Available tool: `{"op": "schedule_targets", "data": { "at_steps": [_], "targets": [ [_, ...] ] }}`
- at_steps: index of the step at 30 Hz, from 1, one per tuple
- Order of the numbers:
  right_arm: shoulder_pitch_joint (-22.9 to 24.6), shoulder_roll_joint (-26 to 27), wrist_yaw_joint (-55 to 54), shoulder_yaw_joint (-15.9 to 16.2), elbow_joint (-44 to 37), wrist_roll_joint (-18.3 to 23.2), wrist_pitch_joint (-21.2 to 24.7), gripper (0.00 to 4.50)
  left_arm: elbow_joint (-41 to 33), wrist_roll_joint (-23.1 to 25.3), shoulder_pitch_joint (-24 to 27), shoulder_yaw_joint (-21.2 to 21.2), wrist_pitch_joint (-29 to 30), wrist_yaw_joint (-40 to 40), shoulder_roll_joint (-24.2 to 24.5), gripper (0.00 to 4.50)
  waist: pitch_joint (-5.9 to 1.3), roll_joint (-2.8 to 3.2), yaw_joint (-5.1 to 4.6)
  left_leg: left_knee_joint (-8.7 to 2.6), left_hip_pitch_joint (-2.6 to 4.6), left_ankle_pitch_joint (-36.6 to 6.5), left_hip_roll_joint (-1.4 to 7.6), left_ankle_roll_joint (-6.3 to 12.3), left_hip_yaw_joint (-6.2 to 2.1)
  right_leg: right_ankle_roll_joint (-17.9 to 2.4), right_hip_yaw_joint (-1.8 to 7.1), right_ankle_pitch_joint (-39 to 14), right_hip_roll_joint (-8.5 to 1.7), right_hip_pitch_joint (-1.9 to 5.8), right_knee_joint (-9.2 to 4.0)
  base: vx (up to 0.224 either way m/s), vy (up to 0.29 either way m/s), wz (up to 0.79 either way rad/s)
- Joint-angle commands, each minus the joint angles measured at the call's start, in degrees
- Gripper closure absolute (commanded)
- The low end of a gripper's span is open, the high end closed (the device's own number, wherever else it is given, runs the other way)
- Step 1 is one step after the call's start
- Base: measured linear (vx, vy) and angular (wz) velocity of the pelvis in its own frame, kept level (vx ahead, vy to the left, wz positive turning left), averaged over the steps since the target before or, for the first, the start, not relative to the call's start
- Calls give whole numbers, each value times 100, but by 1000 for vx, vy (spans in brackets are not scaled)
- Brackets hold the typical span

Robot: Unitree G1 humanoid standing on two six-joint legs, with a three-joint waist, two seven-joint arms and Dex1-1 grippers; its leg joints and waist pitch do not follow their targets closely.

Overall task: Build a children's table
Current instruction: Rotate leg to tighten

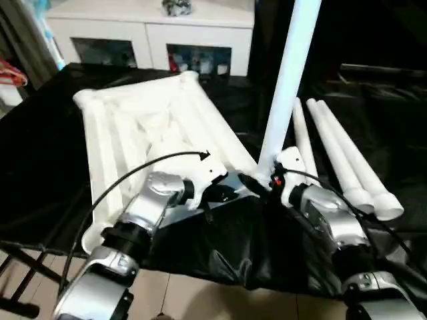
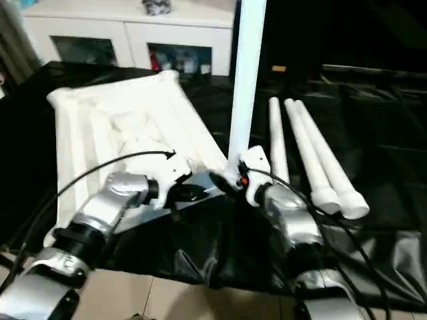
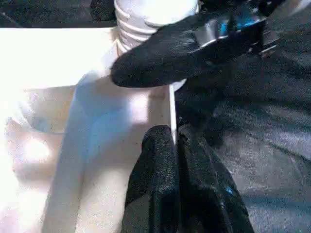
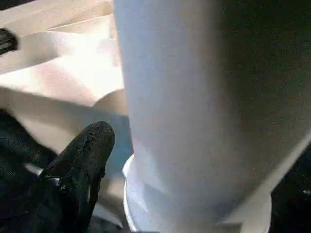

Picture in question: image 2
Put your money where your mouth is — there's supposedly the grey curtain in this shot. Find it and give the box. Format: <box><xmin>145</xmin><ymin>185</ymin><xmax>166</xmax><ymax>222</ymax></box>
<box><xmin>0</xmin><ymin>0</ymin><xmax>39</xmax><ymax>87</ymax></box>

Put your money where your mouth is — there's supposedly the white plastic table top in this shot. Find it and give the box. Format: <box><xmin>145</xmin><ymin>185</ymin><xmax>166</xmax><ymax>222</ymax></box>
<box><xmin>44</xmin><ymin>69</ymin><xmax>232</xmax><ymax>249</ymax></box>

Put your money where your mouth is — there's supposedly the white glass-door cabinet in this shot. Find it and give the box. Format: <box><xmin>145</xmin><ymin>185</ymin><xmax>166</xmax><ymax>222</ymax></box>
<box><xmin>23</xmin><ymin>0</ymin><xmax>234</xmax><ymax>77</ymax></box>

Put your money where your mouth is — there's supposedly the white plastic table leg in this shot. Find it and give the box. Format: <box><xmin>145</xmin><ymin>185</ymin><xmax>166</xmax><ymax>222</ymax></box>
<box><xmin>226</xmin><ymin>0</ymin><xmax>268</xmax><ymax>187</ymax></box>
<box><xmin>284</xmin><ymin>99</ymin><xmax>342</xmax><ymax>215</ymax></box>
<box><xmin>268</xmin><ymin>97</ymin><xmax>290</xmax><ymax>183</ymax></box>
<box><xmin>292</xmin><ymin>99</ymin><xmax>371</xmax><ymax>221</ymax></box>

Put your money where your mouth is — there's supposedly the black mat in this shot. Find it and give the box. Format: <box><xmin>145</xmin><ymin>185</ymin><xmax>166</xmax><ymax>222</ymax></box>
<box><xmin>0</xmin><ymin>61</ymin><xmax>427</xmax><ymax>307</ymax></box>

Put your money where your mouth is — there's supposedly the dark grey bundle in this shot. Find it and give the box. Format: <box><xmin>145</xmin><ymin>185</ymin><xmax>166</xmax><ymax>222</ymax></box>
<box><xmin>141</xmin><ymin>0</ymin><xmax>173</xmax><ymax>17</ymax></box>

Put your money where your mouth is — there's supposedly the black left wrist camera cable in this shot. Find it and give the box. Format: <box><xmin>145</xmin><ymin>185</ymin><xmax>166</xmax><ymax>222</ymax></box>
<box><xmin>0</xmin><ymin>150</ymin><xmax>177</xmax><ymax>301</ymax></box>

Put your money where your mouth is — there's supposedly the long black bar device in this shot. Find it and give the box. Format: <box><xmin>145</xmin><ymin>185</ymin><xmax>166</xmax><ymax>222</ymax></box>
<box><xmin>322</xmin><ymin>63</ymin><xmax>427</xmax><ymax>81</ymax></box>

